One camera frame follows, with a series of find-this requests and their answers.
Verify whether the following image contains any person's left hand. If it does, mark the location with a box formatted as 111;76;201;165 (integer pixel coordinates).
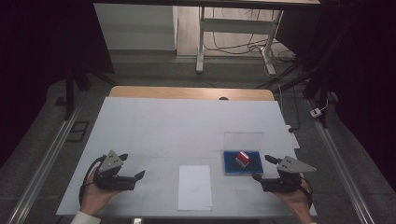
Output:
79;169;120;217

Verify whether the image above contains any aluminium rail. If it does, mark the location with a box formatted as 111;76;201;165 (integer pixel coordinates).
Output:
305;98;376;224
6;104;82;224

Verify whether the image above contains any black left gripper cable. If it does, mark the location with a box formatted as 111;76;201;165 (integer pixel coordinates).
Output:
78;154;107;207

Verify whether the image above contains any black metal stand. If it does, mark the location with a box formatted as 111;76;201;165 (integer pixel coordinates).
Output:
255;59;332;129
64;57;117;121

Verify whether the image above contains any tangle of black floor cables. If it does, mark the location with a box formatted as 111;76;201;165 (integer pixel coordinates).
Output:
204;7;297;63

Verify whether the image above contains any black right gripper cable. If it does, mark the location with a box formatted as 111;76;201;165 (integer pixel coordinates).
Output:
299;175;314;210

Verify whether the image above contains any white board table cover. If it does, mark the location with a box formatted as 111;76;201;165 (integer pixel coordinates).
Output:
55;96;318;218

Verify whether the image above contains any person's right hand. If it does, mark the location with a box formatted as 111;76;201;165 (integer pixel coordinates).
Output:
272;182;313;223

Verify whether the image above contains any blue ink pad clear-lid case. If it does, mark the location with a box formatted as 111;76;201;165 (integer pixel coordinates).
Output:
222;131;264;177

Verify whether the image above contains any red stamp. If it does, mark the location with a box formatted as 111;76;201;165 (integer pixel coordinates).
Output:
234;150;251;169

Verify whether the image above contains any wooden table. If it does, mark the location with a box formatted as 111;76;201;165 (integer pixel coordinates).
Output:
108;85;276;102

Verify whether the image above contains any white paper sheet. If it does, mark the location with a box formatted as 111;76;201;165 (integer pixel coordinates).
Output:
177;164;214;212

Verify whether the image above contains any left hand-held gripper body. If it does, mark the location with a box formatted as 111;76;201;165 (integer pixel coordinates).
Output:
92;149;137;191

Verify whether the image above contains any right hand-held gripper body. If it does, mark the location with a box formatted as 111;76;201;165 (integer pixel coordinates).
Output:
261;156;318;193

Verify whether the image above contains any white cabinet panel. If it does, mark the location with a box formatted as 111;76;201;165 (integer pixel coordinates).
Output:
92;3;178;51

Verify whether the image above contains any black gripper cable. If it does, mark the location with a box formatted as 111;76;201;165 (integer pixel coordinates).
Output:
78;154;107;207
299;175;314;210

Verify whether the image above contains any white desk frame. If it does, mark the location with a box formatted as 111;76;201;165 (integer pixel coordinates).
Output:
195;6;285;76

